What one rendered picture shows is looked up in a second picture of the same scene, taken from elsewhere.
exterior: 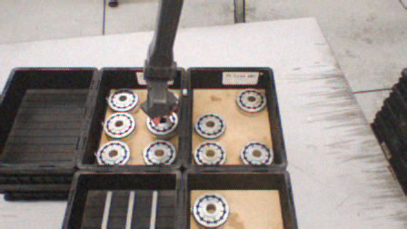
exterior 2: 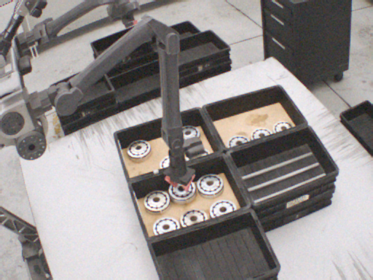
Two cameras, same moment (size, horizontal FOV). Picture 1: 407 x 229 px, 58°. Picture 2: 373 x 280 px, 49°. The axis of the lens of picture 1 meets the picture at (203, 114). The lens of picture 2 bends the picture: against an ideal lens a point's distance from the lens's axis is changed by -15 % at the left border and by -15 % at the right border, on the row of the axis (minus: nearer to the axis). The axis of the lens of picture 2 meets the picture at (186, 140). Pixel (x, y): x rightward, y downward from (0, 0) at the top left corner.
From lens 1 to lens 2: 1.62 m
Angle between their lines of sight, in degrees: 62
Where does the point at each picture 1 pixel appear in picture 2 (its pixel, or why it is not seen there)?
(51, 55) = not seen: outside the picture
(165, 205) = (245, 172)
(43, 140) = (226, 270)
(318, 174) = not seen: hidden behind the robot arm
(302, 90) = (99, 149)
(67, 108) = (186, 270)
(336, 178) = not seen: hidden behind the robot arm
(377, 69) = (13, 173)
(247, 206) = (225, 133)
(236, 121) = (158, 157)
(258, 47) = (57, 185)
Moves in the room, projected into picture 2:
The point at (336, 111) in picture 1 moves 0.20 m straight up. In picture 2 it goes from (115, 127) to (107, 98)
